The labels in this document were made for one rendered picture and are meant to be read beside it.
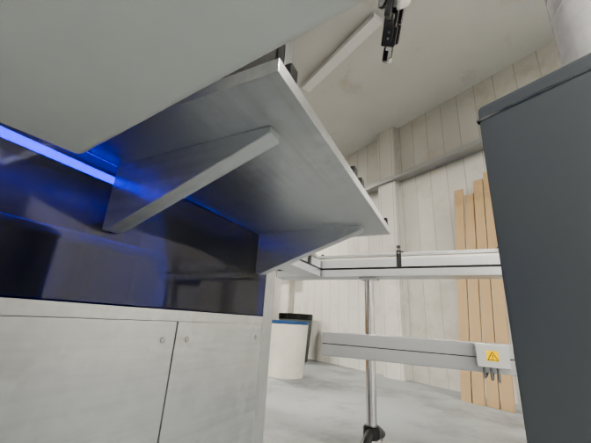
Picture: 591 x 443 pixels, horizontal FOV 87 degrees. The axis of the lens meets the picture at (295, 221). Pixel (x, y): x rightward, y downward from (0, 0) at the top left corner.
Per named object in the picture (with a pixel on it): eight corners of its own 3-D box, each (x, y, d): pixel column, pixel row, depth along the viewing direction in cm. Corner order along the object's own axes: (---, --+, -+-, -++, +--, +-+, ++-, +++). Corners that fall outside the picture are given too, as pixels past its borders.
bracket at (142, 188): (101, 229, 55) (118, 164, 59) (117, 234, 58) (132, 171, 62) (262, 209, 41) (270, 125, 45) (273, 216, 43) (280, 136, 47)
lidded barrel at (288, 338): (289, 371, 384) (292, 321, 402) (316, 378, 347) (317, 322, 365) (255, 373, 355) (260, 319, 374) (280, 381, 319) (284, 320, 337)
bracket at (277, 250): (254, 273, 98) (259, 233, 102) (259, 274, 100) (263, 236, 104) (361, 271, 83) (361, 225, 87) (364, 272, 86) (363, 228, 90)
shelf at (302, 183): (46, 150, 56) (48, 141, 56) (257, 243, 115) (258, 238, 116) (278, 70, 35) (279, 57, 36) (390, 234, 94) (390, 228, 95)
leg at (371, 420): (360, 441, 145) (359, 277, 168) (364, 436, 152) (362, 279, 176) (379, 446, 141) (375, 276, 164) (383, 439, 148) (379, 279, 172)
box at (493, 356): (477, 366, 130) (474, 344, 133) (477, 365, 134) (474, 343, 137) (511, 370, 125) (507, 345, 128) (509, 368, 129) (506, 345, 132)
